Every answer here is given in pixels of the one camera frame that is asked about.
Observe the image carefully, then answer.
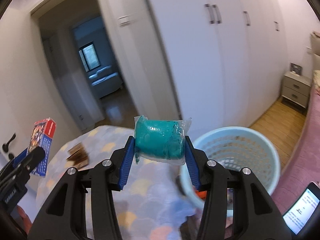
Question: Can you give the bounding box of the dark window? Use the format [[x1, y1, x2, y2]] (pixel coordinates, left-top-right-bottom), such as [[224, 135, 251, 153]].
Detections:
[[79, 42, 101, 72]]

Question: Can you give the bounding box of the beige nightstand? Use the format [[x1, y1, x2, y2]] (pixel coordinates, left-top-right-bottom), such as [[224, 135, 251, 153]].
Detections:
[[281, 72, 312, 109]]

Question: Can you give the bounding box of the pink bed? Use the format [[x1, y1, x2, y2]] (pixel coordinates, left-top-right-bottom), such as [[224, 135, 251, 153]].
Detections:
[[271, 85, 319, 213]]

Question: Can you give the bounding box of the white room door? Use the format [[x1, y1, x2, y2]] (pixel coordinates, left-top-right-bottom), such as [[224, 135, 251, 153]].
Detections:
[[1, 7, 80, 164]]

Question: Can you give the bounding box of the white light switch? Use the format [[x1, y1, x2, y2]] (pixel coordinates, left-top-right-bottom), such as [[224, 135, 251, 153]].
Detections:
[[118, 15, 131, 27]]

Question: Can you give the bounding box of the teal clay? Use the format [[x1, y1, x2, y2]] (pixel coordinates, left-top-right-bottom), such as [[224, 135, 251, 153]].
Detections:
[[134, 115, 192, 166]]

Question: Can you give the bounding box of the dark blue playing card box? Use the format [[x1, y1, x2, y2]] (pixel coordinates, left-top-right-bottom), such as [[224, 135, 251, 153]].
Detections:
[[28, 118, 56, 177]]

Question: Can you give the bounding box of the white wardrobe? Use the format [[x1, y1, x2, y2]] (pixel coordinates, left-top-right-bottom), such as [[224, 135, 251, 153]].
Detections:
[[148, 0, 287, 139]]

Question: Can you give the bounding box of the picture frame on nightstand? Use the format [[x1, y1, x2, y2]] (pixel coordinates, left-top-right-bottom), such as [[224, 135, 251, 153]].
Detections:
[[290, 63, 303, 76]]

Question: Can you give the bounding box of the brown cardboard box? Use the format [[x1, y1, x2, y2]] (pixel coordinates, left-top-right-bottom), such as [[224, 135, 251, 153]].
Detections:
[[66, 142, 89, 170]]

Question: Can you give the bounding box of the smartphone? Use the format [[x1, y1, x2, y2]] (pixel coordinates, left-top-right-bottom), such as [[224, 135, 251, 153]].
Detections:
[[283, 181, 319, 239]]

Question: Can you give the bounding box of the light blue plastic basket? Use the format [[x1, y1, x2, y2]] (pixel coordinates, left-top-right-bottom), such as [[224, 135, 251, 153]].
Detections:
[[193, 126, 281, 194]]

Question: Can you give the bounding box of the beige headboard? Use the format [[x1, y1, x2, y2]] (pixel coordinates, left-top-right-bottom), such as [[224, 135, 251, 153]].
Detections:
[[310, 31, 320, 70]]

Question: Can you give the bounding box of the black door handle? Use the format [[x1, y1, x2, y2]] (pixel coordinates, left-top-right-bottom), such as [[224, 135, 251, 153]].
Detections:
[[2, 133, 16, 153]]

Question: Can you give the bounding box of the person's left hand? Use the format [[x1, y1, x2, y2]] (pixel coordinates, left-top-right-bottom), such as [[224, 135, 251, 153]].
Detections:
[[17, 205, 33, 234]]

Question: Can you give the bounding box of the bed in far room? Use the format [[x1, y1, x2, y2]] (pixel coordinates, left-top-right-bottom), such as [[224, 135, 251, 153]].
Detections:
[[88, 66, 123, 99]]

